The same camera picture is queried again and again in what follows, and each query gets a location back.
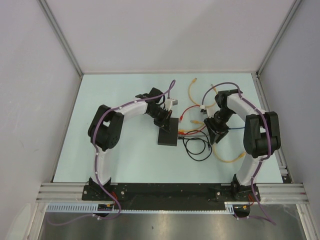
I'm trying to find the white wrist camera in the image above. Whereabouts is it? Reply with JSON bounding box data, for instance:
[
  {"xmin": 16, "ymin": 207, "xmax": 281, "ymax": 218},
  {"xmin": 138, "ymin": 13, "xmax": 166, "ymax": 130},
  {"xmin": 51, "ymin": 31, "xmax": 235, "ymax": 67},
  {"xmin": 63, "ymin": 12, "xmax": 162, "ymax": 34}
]
[
  {"xmin": 199, "ymin": 105, "xmax": 208, "ymax": 115},
  {"xmin": 164, "ymin": 98, "xmax": 178, "ymax": 111}
]

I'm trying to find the purple cable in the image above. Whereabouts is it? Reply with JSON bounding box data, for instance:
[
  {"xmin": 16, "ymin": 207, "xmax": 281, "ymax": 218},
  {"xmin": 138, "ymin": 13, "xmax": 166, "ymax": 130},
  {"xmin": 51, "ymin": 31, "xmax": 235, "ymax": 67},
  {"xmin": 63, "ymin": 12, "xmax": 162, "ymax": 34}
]
[
  {"xmin": 46, "ymin": 79, "xmax": 176, "ymax": 225},
  {"xmin": 201, "ymin": 81, "xmax": 277, "ymax": 225}
]

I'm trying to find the aluminium front rail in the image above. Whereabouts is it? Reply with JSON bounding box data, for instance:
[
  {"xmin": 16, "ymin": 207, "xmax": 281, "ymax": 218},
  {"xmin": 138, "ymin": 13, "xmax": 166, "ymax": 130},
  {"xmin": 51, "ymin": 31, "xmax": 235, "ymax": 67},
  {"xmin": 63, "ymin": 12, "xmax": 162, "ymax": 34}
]
[{"xmin": 36, "ymin": 183, "xmax": 309, "ymax": 204}]

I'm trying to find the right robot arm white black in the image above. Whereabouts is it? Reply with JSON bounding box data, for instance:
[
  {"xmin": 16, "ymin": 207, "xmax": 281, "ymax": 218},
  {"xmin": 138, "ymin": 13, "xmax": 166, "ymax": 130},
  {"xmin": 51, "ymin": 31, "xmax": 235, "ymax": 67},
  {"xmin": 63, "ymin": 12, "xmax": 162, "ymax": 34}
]
[{"xmin": 204, "ymin": 89, "xmax": 281, "ymax": 201}]

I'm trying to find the aluminium corner post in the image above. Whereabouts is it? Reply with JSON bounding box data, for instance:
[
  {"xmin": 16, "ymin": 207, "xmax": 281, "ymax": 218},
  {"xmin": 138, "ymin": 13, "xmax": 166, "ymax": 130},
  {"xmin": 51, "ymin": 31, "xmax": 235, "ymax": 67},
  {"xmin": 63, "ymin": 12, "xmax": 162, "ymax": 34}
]
[
  {"xmin": 37, "ymin": 0, "xmax": 84, "ymax": 79},
  {"xmin": 255, "ymin": 0, "xmax": 304, "ymax": 77}
]

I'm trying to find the left aluminium corner post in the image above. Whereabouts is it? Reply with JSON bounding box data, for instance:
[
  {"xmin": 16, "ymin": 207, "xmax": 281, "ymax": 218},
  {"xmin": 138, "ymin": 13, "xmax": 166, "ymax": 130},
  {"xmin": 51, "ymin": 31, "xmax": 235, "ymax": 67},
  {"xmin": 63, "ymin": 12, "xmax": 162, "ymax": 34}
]
[{"xmin": 37, "ymin": 0, "xmax": 84, "ymax": 79}]

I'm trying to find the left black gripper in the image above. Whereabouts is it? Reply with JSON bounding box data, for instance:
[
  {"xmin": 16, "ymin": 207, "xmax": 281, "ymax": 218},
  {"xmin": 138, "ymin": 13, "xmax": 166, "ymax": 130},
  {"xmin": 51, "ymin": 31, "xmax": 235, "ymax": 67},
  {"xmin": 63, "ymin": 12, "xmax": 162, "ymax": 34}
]
[{"xmin": 147, "ymin": 107, "xmax": 172, "ymax": 133}]

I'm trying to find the red ethernet cable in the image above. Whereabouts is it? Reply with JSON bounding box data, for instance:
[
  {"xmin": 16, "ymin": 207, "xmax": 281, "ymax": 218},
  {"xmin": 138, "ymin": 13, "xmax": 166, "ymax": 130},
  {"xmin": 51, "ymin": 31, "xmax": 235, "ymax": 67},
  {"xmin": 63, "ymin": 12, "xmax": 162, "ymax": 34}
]
[{"xmin": 178, "ymin": 104, "xmax": 208, "ymax": 133}]

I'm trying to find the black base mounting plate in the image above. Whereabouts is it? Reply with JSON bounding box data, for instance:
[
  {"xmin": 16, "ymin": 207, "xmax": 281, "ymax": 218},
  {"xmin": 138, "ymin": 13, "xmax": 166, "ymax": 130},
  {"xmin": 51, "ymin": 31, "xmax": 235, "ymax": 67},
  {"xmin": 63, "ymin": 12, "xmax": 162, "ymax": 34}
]
[{"xmin": 81, "ymin": 180, "xmax": 261, "ymax": 209}]

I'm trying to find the black network switch box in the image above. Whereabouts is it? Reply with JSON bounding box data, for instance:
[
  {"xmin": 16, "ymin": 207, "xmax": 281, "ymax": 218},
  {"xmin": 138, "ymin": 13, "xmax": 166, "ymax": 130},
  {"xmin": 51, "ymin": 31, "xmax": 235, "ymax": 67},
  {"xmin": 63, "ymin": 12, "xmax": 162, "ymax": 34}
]
[{"xmin": 157, "ymin": 117, "xmax": 179, "ymax": 146}]

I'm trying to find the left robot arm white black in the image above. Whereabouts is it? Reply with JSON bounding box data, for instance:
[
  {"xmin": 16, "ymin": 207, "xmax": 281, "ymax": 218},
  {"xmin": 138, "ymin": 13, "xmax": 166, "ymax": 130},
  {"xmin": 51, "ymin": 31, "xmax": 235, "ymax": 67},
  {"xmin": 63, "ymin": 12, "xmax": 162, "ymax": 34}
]
[{"xmin": 87, "ymin": 87, "xmax": 178, "ymax": 200}]

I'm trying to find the slotted cable duct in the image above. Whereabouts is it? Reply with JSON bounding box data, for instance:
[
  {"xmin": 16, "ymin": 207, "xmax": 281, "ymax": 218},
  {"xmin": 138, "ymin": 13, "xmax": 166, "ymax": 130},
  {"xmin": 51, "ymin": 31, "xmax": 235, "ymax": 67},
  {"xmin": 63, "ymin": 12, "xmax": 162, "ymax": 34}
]
[{"xmin": 46, "ymin": 202, "xmax": 234, "ymax": 215}]

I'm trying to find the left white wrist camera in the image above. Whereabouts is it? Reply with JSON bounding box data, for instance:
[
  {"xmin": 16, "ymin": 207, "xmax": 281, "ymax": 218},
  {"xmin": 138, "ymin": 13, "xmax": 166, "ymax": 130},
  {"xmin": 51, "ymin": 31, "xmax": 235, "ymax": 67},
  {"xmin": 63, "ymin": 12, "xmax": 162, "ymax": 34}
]
[{"xmin": 164, "ymin": 98, "xmax": 178, "ymax": 111}]

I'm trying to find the right aluminium corner post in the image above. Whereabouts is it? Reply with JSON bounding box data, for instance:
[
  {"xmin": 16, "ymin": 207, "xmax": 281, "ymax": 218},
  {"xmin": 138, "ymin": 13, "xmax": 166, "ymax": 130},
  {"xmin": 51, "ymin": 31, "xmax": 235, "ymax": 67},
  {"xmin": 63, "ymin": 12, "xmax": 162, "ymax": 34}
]
[{"xmin": 255, "ymin": 0, "xmax": 304, "ymax": 77}]

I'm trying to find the yellow ethernet cable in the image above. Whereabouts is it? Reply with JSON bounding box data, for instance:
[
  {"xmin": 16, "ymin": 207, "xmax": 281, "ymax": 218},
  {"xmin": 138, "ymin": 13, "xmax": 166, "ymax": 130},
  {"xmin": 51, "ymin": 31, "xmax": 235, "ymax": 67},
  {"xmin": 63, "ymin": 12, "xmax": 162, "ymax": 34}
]
[
  {"xmin": 178, "ymin": 119, "xmax": 247, "ymax": 164},
  {"xmin": 187, "ymin": 77, "xmax": 216, "ymax": 109}
]

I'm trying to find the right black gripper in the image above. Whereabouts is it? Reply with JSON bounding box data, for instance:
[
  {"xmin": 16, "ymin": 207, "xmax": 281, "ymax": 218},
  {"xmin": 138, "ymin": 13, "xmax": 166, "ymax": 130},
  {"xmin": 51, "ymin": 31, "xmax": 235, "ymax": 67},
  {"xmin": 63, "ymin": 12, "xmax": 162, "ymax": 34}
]
[{"xmin": 204, "ymin": 107, "xmax": 235, "ymax": 145}]

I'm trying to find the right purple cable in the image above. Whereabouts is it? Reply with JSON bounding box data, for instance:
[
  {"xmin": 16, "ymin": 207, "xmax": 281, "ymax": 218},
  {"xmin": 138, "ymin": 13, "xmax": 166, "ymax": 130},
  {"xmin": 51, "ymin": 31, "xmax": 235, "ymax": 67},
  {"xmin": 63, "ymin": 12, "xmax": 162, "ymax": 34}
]
[{"xmin": 201, "ymin": 81, "xmax": 277, "ymax": 225}]

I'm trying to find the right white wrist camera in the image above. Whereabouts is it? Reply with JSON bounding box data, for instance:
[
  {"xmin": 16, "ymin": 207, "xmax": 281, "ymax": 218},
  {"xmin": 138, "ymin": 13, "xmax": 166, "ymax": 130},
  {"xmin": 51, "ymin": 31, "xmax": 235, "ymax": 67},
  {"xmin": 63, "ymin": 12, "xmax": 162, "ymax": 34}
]
[{"xmin": 199, "ymin": 105, "xmax": 208, "ymax": 115}]

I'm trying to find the right aluminium side rail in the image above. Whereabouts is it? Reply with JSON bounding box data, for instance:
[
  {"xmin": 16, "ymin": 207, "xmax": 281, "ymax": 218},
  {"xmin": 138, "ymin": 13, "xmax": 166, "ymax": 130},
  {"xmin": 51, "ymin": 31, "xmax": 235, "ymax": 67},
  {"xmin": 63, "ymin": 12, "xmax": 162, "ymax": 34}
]
[{"xmin": 251, "ymin": 72, "xmax": 293, "ymax": 184}]

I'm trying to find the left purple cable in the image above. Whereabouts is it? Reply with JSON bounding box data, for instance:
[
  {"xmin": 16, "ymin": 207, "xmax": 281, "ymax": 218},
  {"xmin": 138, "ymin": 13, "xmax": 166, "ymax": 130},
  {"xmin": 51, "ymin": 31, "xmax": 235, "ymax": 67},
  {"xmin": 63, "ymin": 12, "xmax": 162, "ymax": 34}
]
[{"xmin": 46, "ymin": 79, "xmax": 176, "ymax": 225}]

